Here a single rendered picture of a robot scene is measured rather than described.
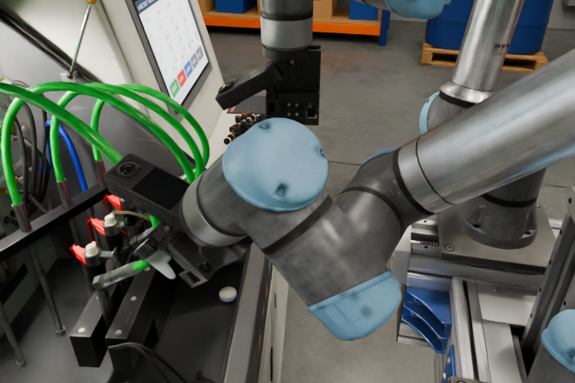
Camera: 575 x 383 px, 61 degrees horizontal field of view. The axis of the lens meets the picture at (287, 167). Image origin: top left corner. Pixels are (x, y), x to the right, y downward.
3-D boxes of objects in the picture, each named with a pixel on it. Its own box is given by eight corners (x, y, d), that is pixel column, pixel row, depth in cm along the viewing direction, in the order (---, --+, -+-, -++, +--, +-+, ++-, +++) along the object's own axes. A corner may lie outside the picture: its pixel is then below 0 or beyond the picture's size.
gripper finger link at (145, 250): (134, 269, 59) (159, 249, 53) (125, 260, 59) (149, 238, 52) (160, 243, 62) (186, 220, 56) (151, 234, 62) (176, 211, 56)
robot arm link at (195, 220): (178, 195, 43) (234, 143, 48) (163, 209, 47) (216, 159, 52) (237, 254, 44) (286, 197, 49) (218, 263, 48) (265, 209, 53)
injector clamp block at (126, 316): (139, 394, 89) (126, 338, 82) (86, 391, 90) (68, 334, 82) (185, 268, 119) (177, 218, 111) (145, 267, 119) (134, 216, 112)
